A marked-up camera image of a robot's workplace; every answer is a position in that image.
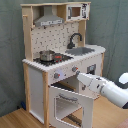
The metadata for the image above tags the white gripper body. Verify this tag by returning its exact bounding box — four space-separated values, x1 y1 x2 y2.
76 72 98 88

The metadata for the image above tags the small metal pot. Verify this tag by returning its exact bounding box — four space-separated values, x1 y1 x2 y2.
40 50 55 61

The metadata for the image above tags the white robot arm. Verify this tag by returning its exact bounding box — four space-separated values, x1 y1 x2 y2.
77 73 128 109

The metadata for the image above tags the wooden toy kitchen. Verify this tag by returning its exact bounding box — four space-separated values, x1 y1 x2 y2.
22 2 105 128

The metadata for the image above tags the grey dishwasher panel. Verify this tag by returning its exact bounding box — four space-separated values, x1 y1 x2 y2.
87 65 96 74

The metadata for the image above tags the white oven door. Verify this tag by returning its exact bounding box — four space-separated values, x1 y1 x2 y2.
49 86 93 128

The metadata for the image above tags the right stove knob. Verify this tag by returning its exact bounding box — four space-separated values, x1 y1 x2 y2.
72 66 78 72

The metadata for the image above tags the stove knob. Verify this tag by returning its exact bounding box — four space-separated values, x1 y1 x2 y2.
54 73 60 79
72 66 78 72

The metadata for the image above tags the grey toy sink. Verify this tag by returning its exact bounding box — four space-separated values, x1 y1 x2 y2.
65 47 95 56

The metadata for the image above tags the left stove knob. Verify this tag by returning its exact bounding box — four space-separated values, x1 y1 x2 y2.
54 73 60 79

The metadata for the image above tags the black stovetop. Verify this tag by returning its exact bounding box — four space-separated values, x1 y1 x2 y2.
35 53 71 66

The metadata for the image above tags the black toy faucet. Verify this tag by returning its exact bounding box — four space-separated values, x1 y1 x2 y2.
67 33 82 49

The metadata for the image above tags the toy microwave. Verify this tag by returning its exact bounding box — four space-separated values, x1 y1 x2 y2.
66 3 89 21

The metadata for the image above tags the grey range hood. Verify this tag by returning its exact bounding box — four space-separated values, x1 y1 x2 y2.
34 5 64 27

